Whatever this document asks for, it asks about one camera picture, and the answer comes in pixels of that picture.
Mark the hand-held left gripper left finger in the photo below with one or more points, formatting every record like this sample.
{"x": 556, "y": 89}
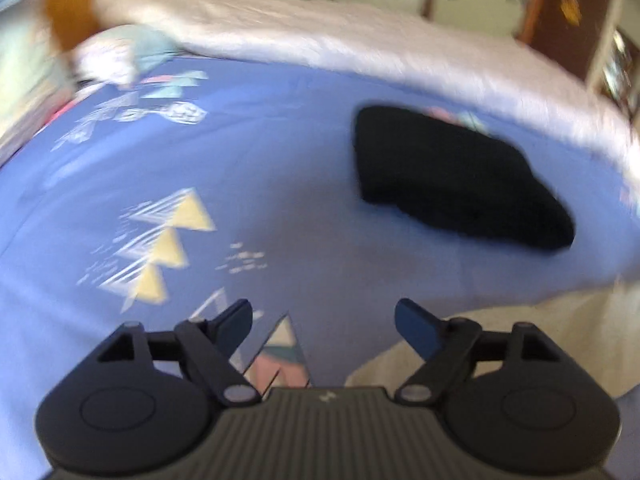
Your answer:
{"x": 234, "y": 325}

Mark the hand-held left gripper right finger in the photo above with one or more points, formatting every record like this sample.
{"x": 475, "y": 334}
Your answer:
{"x": 415, "y": 327}

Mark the light grey pants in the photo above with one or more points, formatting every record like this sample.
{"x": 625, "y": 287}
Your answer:
{"x": 550, "y": 310}

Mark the black folded pants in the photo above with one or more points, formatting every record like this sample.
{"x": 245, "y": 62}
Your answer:
{"x": 450, "y": 180}

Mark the blue printed bed sheet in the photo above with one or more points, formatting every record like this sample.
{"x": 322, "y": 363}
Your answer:
{"x": 250, "y": 160}

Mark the small floral pillow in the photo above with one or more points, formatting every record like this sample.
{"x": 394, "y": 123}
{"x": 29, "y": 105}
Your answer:
{"x": 115, "y": 55}

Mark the white quilt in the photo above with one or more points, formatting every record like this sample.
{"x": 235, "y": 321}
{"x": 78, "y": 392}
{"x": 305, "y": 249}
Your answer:
{"x": 350, "y": 35}

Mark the large floral pillow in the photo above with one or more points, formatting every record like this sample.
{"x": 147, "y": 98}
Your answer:
{"x": 25, "y": 75}

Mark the dark wooden cabinet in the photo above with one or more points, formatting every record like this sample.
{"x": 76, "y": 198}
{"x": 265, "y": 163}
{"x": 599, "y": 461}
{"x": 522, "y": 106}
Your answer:
{"x": 565, "y": 10}

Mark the white frame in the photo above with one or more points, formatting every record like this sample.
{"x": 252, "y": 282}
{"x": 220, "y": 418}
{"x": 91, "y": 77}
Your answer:
{"x": 607, "y": 35}

